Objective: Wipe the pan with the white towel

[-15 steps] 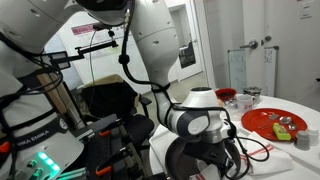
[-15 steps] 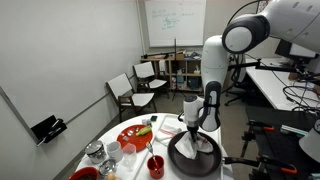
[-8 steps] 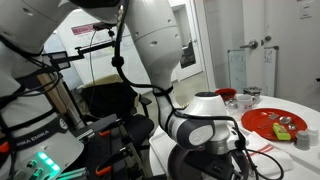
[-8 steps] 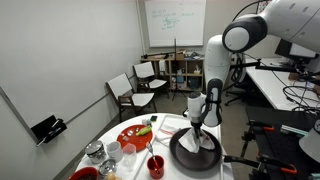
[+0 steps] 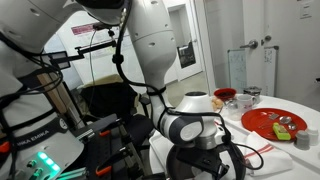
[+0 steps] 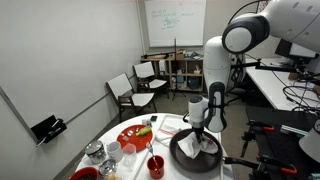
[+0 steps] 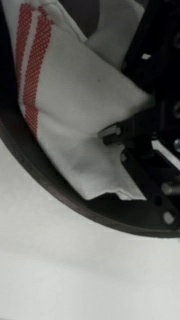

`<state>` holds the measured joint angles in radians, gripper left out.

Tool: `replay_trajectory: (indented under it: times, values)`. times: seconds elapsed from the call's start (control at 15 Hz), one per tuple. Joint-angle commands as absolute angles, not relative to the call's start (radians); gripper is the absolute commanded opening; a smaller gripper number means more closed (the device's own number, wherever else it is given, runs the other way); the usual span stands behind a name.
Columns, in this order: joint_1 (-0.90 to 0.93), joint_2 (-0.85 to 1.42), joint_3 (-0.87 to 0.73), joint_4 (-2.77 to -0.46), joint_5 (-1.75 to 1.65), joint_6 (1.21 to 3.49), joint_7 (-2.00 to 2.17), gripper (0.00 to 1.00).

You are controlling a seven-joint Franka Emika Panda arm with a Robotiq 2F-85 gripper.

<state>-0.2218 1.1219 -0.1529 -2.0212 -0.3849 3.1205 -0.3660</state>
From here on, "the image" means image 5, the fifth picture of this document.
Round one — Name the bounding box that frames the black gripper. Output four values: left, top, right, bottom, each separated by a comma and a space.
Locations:
213, 148, 234, 179

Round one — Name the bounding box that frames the dark nonstick frying pan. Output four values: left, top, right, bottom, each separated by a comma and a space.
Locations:
141, 143, 248, 180

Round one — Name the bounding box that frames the clear plastic cup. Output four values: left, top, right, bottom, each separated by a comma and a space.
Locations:
226, 103, 243, 122

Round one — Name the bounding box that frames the red round plate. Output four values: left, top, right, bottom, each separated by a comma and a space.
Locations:
240, 107, 308, 142

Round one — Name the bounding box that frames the white mug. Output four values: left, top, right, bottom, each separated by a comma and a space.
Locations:
235, 93, 258, 113

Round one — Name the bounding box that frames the green rectangular block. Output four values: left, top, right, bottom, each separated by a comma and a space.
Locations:
272, 122, 292, 141

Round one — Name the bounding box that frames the white plastic tray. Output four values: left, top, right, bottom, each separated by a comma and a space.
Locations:
148, 94, 320, 180

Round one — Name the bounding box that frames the red bowl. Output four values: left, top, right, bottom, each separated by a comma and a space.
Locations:
213, 87, 238, 103

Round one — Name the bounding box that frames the round metal measuring spoon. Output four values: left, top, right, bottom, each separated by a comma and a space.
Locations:
279, 115, 293, 125

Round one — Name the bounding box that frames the steel jar with lid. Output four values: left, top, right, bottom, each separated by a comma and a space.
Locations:
243, 85, 263, 104

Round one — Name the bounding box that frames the grey shaker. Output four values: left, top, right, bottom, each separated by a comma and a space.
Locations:
294, 129, 311, 151

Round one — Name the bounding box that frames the small standing whiteboard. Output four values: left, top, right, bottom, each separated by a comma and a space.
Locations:
227, 48, 248, 95

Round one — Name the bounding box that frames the white shaker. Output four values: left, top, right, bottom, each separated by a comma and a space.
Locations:
305, 127, 320, 147

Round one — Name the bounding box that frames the white paper notice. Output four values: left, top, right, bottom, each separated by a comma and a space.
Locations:
263, 45, 280, 98

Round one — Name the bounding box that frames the black office chair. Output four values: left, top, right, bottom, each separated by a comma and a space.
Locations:
78, 73, 156, 149

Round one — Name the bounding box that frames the silver deadbolt knob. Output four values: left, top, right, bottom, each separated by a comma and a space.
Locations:
260, 34, 273, 47

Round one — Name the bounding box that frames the black work table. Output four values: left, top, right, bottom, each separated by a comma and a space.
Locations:
68, 113, 158, 180

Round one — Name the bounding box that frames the cream jacket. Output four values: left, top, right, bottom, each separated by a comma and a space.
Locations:
79, 73, 139, 101

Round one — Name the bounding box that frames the white door with dark window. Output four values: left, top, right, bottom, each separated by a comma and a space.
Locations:
167, 3, 205, 83

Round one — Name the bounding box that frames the brown wooden board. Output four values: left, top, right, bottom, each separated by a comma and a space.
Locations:
36, 73, 69, 116

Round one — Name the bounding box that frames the paper poster with pink header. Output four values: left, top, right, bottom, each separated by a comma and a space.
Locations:
70, 22, 134, 54

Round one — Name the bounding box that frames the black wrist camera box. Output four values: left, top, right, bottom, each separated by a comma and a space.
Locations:
175, 148, 218, 179

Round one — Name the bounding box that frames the black clamp with orange handle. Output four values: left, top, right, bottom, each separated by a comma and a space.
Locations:
94, 146, 134, 178
96, 116, 133, 139

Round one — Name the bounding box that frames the silver door lever handle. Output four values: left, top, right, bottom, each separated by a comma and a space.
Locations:
239, 39, 259, 50

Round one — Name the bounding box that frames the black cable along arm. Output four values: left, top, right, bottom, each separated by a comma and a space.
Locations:
111, 0, 265, 180

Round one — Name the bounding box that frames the white light switch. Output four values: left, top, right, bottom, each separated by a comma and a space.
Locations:
298, 0, 313, 20

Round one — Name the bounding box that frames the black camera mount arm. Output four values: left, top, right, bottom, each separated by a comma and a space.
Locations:
44, 21, 120, 72

